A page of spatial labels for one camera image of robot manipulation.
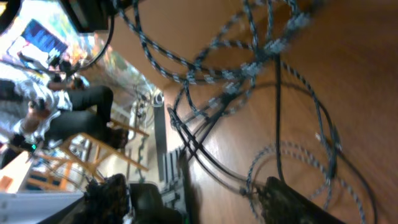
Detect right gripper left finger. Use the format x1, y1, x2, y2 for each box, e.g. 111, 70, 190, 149
40, 174, 130, 224

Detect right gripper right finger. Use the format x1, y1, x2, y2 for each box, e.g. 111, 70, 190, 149
257, 177, 345, 224

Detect thin black cable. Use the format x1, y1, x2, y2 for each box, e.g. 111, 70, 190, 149
166, 55, 379, 224

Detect black white braided cable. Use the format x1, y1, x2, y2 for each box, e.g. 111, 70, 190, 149
114, 0, 368, 224

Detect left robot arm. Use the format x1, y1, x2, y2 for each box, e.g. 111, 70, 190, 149
59, 0, 141, 34

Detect wooden chair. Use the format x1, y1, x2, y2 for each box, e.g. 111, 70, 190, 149
26, 133, 149, 191

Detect seated person in background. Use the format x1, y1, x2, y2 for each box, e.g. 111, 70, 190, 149
1, 64, 128, 149

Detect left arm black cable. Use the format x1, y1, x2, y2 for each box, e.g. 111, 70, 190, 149
67, 15, 116, 77

